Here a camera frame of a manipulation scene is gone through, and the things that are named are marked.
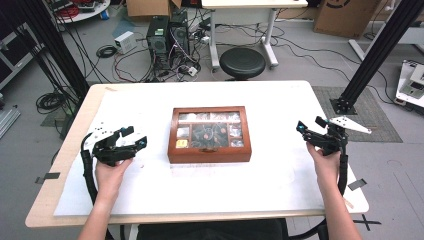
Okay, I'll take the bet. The white desk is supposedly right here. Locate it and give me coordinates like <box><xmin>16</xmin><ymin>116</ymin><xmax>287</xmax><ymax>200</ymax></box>
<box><xmin>200</xmin><ymin>0</ymin><xmax>309</xmax><ymax>71</ymax></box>

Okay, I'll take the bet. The white machine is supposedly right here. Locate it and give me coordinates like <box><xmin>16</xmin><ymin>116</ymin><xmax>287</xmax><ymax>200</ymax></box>
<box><xmin>394</xmin><ymin>59</ymin><xmax>424</xmax><ymax>108</ymax></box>

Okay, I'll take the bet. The black metal stand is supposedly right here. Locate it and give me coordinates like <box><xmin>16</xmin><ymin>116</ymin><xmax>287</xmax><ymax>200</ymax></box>
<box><xmin>13</xmin><ymin>0</ymin><xmax>91</xmax><ymax>101</ymax></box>
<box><xmin>329</xmin><ymin>0</ymin><xmax>424</xmax><ymax>115</ymax></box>

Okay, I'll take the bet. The person's dark lap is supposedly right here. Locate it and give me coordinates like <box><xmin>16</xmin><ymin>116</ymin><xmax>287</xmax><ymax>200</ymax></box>
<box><xmin>136</xmin><ymin>218</ymin><xmax>289</xmax><ymax>240</ymax></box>

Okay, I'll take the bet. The person's left hand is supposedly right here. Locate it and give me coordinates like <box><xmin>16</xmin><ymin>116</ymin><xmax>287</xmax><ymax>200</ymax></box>
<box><xmin>94</xmin><ymin>158</ymin><xmax>134</xmax><ymax>201</ymax></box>

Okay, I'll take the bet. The wooden box with glass lid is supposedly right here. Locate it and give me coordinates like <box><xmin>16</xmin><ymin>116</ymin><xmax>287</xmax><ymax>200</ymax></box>
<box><xmin>167</xmin><ymin>105</ymin><xmax>253</xmax><ymax>164</ymax></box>

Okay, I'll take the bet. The person's right hand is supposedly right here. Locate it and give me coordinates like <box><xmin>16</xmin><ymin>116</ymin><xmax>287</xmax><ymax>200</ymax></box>
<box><xmin>305</xmin><ymin>142</ymin><xmax>342</xmax><ymax>192</ymax></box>

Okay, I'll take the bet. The black tape cross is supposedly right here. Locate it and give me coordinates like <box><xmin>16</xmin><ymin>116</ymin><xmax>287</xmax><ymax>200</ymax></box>
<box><xmin>353</xmin><ymin>214</ymin><xmax>382</xmax><ymax>232</ymax></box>

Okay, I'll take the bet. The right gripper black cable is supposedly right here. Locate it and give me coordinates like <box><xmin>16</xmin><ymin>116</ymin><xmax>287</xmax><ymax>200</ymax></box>
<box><xmin>289</xmin><ymin>151</ymin><xmax>350</xmax><ymax>240</ymax></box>

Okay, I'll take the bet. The small cardboard box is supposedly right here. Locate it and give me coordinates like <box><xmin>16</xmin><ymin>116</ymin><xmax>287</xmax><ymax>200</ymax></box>
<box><xmin>125</xmin><ymin>0</ymin><xmax>183</xmax><ymax>18</ymax></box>

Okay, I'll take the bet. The large cardboard box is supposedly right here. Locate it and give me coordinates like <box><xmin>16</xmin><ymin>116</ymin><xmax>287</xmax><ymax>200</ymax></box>
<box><xmin>313</xmin><ymin>0</ymin><xmax>383</xmax><ymax>39</ymax></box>

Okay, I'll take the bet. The black round stool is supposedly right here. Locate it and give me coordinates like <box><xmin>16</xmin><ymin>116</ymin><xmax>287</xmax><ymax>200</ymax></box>
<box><xmin>219</xmin><ymin>47</ymin><xmax>267</xmax><ymax>81</ymax></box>

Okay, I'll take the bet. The round white table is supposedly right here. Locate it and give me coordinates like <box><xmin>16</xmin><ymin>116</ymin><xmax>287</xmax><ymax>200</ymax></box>
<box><xmin>46</xmin><ymin>0</ymin><xmax>111</xmax><ymax>24</ymax></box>

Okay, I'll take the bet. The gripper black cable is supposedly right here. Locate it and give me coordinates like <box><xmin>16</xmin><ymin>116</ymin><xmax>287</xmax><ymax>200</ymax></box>
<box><xmin>80</xmin><ymin>132</ymin><xmax>98</xmax><ymax>205</ymax></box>
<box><xmin>289</xmin><ymin>151</ymin><xmax>350</xmax><ymax>240</ymax></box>

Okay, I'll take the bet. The grey floor mat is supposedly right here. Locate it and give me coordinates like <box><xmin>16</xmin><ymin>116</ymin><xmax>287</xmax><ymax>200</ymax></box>
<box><xmin>312</xmin><ymin>85</ymin><xmax>404</xmax><ymax>144</ymax></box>

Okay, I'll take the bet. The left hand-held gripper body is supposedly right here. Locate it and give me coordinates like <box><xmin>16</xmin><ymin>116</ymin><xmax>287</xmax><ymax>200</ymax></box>
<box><xmin>83</xmin><ymin>121</ymin><xmax>139</xmax><ymax>167</ymax></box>

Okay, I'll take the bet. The large black cable coil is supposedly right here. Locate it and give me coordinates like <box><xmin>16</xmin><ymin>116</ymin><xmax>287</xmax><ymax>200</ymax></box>
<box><xmin>35</xmin><ymin>91</ymin><xmax>68</xmax><ymax>115</ymax></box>

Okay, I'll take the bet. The white power supply box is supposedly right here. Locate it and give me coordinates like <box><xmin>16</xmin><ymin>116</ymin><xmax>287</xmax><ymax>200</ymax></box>
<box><xmin>114</xmin><ymin>30</ymin><xmax>138</xmax><ymax>55</ymax></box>

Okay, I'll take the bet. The red cable bundle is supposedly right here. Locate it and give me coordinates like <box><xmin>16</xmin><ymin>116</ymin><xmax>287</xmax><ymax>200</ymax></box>
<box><xmin>56</xmin><ymin>4</ymin><xmax>80</xmax><ymax>19</ymax></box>

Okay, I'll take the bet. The grey metal rail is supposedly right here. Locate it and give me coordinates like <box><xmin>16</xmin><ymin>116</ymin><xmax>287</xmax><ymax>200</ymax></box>
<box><xmin>0</xmin><ymin>105</ymin><xmax>21</xmax><ymax>139</ymax></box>

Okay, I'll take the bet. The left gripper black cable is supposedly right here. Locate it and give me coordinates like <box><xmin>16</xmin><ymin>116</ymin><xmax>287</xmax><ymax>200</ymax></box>
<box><xmin>80</xmin><ymin>132</ymin><xmax>98</xmax><ymax>205</ymax></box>

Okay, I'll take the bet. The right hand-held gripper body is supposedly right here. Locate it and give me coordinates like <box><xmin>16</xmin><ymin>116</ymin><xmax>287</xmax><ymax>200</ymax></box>
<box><xmin>313</xmin><ymin>115</ymin><xmax>373</xmax><ymax>157</ymax></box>

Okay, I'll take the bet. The black tape strip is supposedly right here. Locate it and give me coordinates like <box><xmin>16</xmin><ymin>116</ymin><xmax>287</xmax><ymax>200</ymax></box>
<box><xmin>34</xmin><ymin>172</ymin><xmax>61</xmax><ymax>185</ymax></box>
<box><xmin>347</xmin><ymin>178</ymin><xmax>368</xmax><ymax>192</ymax></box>

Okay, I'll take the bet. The small black cable coil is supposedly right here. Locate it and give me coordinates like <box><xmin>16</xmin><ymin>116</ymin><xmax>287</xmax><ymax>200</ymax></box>
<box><xmin>95</xmin><ymin>44</ymin><xmax>118</xmax><ymax>59</ymax></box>

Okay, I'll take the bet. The black computer tower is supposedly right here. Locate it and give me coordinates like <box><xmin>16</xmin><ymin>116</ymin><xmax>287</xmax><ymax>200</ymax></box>
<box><xmin>169</xmin><ymin>9</ymin><xmax>190</xmax><ymax>57</ymax></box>
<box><xmin>145</xmin><ymin>15</ymin><xmax>171</xmax><ymax>71</ymax></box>

